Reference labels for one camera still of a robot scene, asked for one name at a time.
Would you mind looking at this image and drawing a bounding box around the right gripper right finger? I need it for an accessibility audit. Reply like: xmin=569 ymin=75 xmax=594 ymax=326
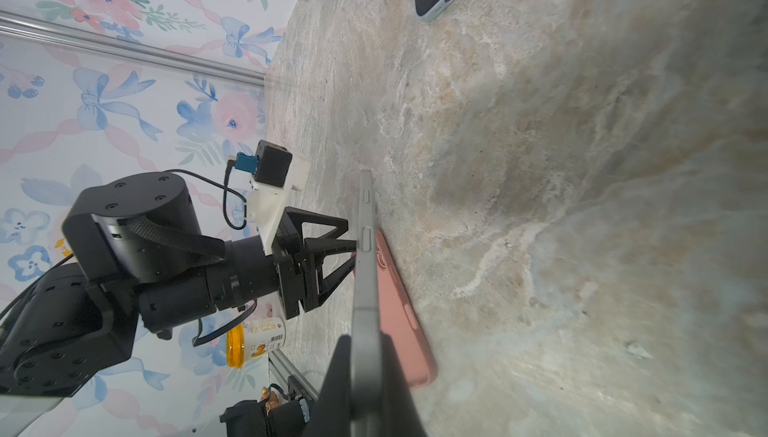
xmin=381 ymin=333 xmax=427 ymax=437

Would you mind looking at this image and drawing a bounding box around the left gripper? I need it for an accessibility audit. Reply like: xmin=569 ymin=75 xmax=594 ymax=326
xmin=272 ymin=205 xmax=359 ymax=321

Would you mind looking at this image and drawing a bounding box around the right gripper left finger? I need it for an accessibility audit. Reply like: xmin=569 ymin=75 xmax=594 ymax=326
xmin=302 ymin=335 xmax=351 ymax=437

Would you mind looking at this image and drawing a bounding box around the pink phone case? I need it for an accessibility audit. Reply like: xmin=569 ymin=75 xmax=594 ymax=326
xmin=375 ymin=230 xmax=437 ymax=388

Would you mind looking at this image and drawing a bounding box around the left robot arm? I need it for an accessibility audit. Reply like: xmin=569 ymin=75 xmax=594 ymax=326
xmin=1 ymin=172 xmax=356 ymax=398

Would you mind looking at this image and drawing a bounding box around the monkey plush toy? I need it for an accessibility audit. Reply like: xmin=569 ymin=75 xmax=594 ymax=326
xmin=260 ymin=388 xmax=281 ymax=414

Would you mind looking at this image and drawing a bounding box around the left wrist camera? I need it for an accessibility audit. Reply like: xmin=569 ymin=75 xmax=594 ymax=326
xmin=234 ymin=140 xmax=311 ymax=255

